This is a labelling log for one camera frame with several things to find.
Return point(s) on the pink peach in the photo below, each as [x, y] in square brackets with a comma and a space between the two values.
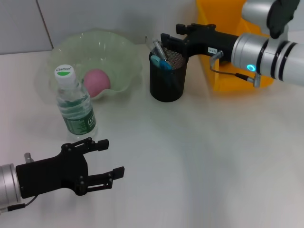
[97, 82]

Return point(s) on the translucent green fruit plate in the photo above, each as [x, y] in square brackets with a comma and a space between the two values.
[114, 52]

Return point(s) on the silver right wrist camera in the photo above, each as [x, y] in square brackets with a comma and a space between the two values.
[268, 14]

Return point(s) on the clear green-label water bottle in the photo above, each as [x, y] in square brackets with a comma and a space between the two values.
[76, 111]

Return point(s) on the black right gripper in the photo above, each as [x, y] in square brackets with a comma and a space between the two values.
[211, 42]

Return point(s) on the black mesh pen holder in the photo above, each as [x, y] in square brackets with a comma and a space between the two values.
[166, 92]

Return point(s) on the yellow plastic bin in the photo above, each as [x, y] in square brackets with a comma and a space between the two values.
[228, 80]

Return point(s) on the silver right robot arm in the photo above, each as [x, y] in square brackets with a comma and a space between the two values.
[273, 57]

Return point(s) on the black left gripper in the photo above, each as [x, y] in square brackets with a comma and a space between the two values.
[52, 173]

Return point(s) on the blue teal scissors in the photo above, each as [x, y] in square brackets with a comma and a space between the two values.
[164, 64]

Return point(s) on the clear grey ballpoint pen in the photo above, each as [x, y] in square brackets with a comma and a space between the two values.
[160, 51]

